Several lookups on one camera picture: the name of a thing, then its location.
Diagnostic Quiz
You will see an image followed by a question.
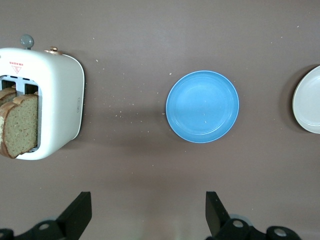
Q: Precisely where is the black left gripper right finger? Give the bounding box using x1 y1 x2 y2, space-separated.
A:
205 191 301 240

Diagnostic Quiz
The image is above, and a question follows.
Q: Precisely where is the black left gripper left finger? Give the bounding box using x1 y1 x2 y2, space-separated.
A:
0 191 93 240

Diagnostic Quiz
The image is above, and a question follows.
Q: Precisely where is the brown bread slice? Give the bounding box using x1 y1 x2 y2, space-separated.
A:
0 93 39 160
0 86 18 107

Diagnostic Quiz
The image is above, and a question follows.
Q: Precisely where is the blue round plate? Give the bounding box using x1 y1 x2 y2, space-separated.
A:
165 70 240 144

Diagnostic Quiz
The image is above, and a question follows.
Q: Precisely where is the beige round plate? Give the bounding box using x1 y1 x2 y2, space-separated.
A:
292 64 320 135

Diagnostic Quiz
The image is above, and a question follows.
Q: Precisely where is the white two-slot toaster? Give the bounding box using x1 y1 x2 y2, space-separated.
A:
0 34 85 161

